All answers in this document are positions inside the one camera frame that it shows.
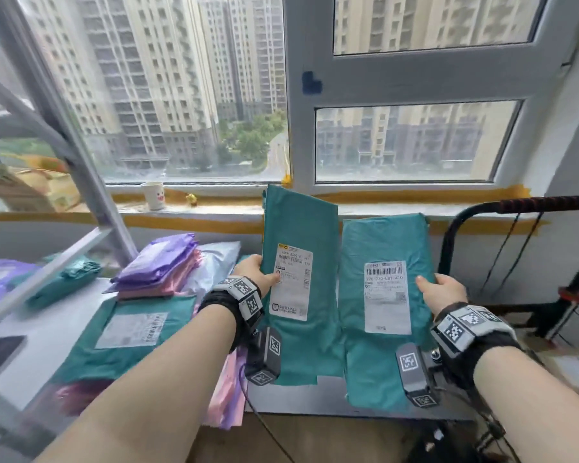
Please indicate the person's right hand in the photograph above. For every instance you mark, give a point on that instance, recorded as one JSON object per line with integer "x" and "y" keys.
{"x": 444, "y": 294}

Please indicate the person's left hand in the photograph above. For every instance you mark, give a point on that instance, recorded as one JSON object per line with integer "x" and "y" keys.
{"x": 255, "y": 274}

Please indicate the grey-white mailer bag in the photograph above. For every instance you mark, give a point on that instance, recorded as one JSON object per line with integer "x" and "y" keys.
{"x": 217, "y": 265}

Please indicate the brown cardboard box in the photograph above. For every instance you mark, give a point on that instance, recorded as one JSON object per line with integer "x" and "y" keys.
{"x": 574, "y": 373}
{"x": 535, "y": 343}

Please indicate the person's right forearm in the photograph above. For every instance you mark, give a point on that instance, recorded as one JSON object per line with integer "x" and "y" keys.
{"x": 540, "y": 405}

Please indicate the person's left forearm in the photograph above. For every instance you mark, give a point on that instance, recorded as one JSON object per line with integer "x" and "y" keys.
{"x": 145, "y": 390}

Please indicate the left marker wristband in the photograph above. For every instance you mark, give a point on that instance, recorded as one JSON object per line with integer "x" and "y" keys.
{"x": 236, "y": 303}

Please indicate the marker wristband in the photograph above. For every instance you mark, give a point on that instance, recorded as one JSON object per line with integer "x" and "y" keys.
{"x": 236, "y": 303}
{"x": 473, "y": 342}

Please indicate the right marker wristband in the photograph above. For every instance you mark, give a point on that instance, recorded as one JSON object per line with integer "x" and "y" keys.
{"x": 473, "y": 342}

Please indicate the yellow rubber duck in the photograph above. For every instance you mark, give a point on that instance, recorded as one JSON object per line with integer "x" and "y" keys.
{"x": 191, "y": 200}

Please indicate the yellow tape piece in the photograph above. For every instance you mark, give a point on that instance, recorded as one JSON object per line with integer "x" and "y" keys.
{"x": 286, "y": 180}

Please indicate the white paper cup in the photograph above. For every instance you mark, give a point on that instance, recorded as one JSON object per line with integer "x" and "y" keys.
{"x": 153, "y": 196}

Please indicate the white framed window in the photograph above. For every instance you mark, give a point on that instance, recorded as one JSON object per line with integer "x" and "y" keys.
{"x": 299, "y": 139}

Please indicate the white metal shelf rack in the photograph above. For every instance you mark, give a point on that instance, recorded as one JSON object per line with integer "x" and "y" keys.
{"x": 87, "y": 188}

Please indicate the blue tape patch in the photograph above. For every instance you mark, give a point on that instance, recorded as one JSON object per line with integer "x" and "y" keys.
{"x": 311, "y": 83}

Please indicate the colourful printed paper box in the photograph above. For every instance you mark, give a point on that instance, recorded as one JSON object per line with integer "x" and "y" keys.
{"x": 29, "y": 188}

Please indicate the black smartphone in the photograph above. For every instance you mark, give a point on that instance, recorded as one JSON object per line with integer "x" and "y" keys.
{"x": 0, "y": 356}

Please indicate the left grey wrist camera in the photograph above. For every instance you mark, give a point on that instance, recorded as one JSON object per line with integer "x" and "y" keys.
{"x": 264, "y": 356}

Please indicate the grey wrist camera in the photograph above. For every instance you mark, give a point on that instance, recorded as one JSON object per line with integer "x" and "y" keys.
{"x": 264, "y": 356}
{"x": 415, "y": 376}

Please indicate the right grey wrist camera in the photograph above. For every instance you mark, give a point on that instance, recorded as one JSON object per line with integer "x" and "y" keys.
{"x": 415, "y": 376}

